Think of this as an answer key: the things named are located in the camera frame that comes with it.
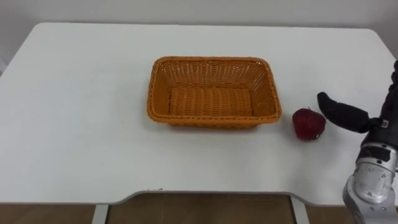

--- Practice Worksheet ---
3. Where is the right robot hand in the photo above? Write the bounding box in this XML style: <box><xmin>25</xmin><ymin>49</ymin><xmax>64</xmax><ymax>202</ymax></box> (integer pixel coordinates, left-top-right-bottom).
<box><xmin>317</xmin><ymin>59</ymin><xmax>398</xmax><ymax>149</ymax></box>

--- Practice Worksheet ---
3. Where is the orange woven basket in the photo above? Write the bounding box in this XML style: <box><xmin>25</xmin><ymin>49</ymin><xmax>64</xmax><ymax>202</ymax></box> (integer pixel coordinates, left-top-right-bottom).
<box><xmin>146</xmin><ymin>55</ymin><xmax>283</xmax><ymax>129</ymax></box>

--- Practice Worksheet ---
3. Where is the white desk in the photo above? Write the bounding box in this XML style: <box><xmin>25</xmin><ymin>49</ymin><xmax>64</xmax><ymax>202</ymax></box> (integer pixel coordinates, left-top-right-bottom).
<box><xmin>0</xmin><ymin>22</ymin><xmax>398</xmax><ymax>224</ymax></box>

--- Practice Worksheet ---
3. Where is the red apple soft toy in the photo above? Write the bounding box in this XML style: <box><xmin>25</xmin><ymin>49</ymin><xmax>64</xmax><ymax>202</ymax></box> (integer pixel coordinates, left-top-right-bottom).
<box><xmin>292</xmin><ymin>107</ymin><xmax>327</xmax><ymax>142</ymax></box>

